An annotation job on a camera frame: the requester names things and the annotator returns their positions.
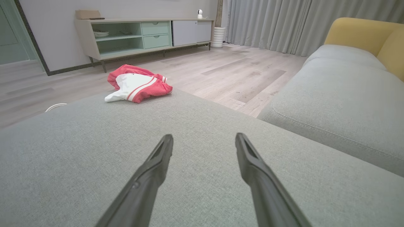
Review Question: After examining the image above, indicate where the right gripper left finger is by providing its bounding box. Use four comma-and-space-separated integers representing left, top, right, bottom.
95, 134, 174, 227

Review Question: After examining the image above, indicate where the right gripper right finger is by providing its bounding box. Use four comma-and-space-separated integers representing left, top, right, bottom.
235, 133, 313, 227

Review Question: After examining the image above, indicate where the red and white garment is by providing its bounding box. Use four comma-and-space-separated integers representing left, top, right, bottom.
104, 64, 173, 103

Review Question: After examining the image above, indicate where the large grey sofa ottoman cushion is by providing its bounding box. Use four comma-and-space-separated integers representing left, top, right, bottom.
0, 88, 404, 227

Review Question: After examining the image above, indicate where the grey sofa seat cushion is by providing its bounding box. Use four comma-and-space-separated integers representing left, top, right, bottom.
257, 58, 404, 177
302, 44, 387, 71

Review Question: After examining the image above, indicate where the beige and green tv cabinet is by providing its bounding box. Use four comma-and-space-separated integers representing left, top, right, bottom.
74, 18, 215, 73

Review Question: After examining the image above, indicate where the white ribbed vase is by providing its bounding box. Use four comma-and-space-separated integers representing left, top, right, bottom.
211, 27, 226, 48

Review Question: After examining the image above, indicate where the grey curtain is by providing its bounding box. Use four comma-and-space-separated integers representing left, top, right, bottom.
221, 0, 404, 57

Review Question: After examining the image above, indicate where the yellow sofa back cushion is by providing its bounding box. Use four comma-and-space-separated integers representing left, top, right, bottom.
324, 17, 404, 57
377, 28, 404, 82

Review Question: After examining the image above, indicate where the brown cardboard box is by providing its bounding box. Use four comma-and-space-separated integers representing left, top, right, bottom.
75, 9, 101, 20

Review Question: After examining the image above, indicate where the brown wooden pole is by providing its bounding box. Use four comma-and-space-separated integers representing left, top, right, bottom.
216, 0, 223, 28

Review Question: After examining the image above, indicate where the pale green door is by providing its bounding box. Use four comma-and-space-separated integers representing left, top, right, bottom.
0, 0, 38, 65

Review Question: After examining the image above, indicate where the white curved cable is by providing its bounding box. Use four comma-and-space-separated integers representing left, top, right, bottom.
45, 103, 68, 113

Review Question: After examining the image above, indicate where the dark door frame strip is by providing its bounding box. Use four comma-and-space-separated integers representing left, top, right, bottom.
14, 0, 51, 76

